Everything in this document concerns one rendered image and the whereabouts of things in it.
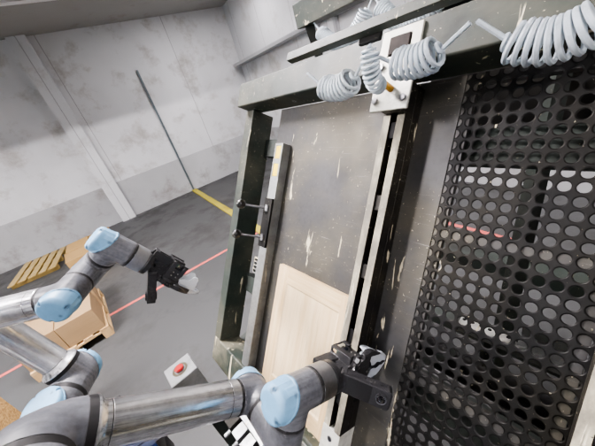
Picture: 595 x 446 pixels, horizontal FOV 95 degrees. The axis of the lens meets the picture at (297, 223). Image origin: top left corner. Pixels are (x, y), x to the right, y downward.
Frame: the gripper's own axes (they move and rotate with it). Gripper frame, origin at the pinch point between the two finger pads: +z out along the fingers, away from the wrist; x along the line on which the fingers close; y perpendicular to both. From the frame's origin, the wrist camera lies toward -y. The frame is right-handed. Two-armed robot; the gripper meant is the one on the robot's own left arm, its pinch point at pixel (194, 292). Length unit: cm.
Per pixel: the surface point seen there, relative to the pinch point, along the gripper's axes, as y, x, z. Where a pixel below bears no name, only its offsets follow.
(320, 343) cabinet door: 12.8, -32.7, 31.0
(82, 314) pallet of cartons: -142, 231, 35
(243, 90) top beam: 76, 33, -23
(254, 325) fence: -1.6, -0.2, 31.6
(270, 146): 65, 26, 0
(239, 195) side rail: 39.1, 29.3, 3.6
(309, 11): 125, 33, -23
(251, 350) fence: -11.4, -1.2, 37.9
